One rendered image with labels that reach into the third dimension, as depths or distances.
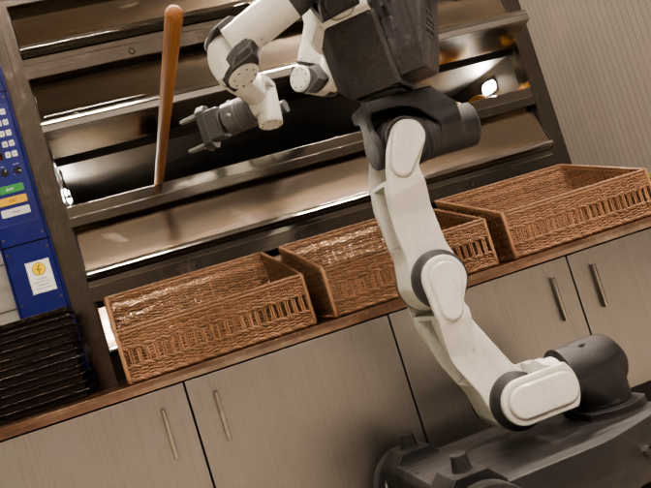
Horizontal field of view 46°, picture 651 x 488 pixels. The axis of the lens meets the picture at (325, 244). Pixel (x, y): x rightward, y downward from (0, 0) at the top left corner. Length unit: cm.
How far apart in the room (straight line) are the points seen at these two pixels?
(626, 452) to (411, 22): 110
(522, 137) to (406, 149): 130
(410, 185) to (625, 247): 95
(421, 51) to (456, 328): 65
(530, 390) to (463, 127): 66
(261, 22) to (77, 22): 120
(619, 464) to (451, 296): 52
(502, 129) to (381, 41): 130
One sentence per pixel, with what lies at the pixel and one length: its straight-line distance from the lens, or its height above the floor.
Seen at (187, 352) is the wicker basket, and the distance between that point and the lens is 216.
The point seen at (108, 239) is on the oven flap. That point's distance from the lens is 268.
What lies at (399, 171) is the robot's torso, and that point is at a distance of 183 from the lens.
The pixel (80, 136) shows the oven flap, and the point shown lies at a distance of 267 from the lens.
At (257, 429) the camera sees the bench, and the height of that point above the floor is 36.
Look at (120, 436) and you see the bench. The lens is 213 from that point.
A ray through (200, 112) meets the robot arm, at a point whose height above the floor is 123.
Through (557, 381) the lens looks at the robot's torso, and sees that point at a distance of 194.
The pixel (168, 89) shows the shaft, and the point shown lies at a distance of 166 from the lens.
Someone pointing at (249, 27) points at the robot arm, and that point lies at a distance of 178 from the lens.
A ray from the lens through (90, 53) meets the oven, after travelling 283.
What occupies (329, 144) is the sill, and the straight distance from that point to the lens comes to 281.
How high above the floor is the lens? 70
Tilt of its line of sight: 2 degrees up
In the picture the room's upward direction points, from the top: 17 degrees counter-clockwise
